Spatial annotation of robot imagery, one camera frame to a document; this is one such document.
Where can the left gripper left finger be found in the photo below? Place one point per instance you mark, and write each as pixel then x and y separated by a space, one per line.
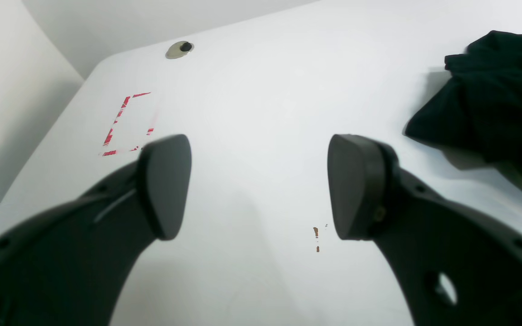
pixel 67 266

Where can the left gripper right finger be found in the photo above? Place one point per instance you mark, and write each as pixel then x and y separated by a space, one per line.
pixel 456 266

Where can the black T-shirt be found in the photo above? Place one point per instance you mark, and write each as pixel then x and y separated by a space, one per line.
pixel 480 107

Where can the red tape rectangle marking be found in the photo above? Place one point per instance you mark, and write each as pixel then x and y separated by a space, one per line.
pixel 133 125

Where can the right table cable grommet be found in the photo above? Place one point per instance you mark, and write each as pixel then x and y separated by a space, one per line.
pixel 179 50

